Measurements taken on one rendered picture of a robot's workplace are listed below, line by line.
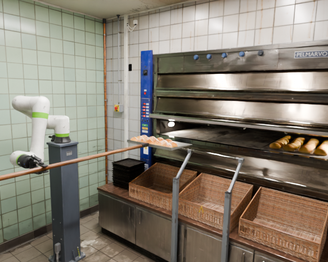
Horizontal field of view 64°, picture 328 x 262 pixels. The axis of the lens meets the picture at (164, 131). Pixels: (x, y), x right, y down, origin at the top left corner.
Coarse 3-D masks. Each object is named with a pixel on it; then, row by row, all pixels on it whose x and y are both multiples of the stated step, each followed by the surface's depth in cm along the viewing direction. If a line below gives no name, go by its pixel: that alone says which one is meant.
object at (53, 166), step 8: (104, 152) 205; (112, 152) 210; (72, 160) 182; (80, 160) 186; (32, 168) 160; (40, 168) 163; (48, 168) 168; (0, 176) 146; (8, 176) 149; (16, 176) 152
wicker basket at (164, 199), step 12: (156, 168) 307; (168, 168) 298; (132, 180) 277; (144, 180) 293; (156, 180) 305; (168, 180) 295; (180, 180) 286; (192, 180) 272; (132, 192) 273; (144, 192) 262; (156, 192) 252; (168, 192) 287; (156, 204) 254; (168, 204) 257
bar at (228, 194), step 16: (240, 160) 208; (176, 176) 226; (176, 192) 225; (224, 192) 196; (176, 208) 228; (224, 208) 197; (176, 224) 230; (224, 224) 199; (176, 240) 234; (224, 240) 200; (176, 256) 237; (224, 256) 202
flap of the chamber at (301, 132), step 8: (176, 120) 273; (184, 120) 265; (192, 120) 259; (200, 120) 254; (248, 128) 241; (256, 128) 223; (264, 128) 217; (272, 128) 213; (280, 128) 210; (320, 136) 208
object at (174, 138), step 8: (160, 136) 305; (168, 136) 298; (200, 144) 273; (208, 144) 268; (216, 144) 262; (224, 144) 260; (248, 152) 243; (256, 152) 238; (264, 152) 234; (272, 152) 230; (280, 152) 229; (296, 160) 218; (304, 160) 215; (312, 160) 211; (320, 160) 208
